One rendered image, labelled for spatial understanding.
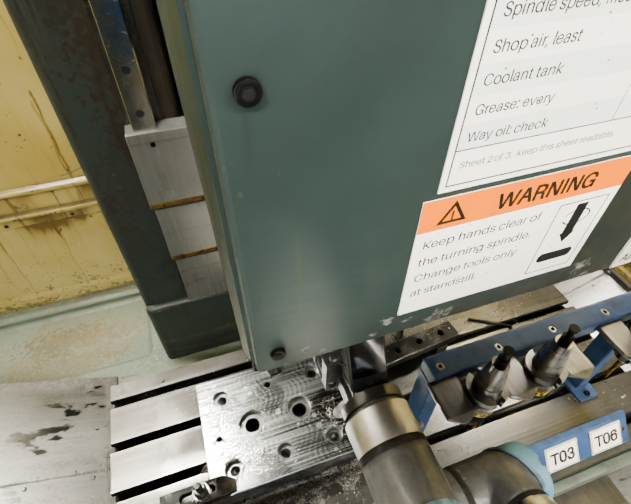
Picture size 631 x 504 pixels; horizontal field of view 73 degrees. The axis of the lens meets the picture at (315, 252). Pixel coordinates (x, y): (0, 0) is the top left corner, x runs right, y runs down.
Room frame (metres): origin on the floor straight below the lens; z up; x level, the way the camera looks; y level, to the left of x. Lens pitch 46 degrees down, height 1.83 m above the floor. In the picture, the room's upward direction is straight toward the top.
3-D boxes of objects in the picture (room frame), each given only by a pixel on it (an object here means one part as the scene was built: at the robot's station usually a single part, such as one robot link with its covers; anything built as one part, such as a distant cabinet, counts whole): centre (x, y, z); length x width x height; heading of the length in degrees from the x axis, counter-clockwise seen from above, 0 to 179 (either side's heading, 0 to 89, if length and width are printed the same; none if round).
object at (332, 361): (0.26, -0.05, 1.36); 0.12 x 0.08 x 0.09; 19
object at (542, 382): (0.34, -0.37, 1.21); 0.06 x 0.06 x 0.03
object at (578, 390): (0.48, -0.61, 1.05); 0.10 x 0.05 x 0.30; 19
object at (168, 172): (0.80, 0.14, 1.16); 0.48 x 0.05 x 0.51; 109
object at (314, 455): (0.36, 0.08, 0.97); 0.29 x 0.23 x 0.05; 109
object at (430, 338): (0.54, -0.22, 0.93); 0.26 x 0.05 x 0.06; 114
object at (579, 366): (0.36, -0.42, 1.21); 0.07 x 0.05 x 0.01; 19
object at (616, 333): (0.39, -0.52, 1.21); 0.07 x 0.05 x 0.01; 19
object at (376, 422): (0.19, -0.08, 1.37); 0.08 x 0.05 x 0.08; 109
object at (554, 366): (0.34, -0.37, 1.26); 0.04 x 0.04 x 0.07
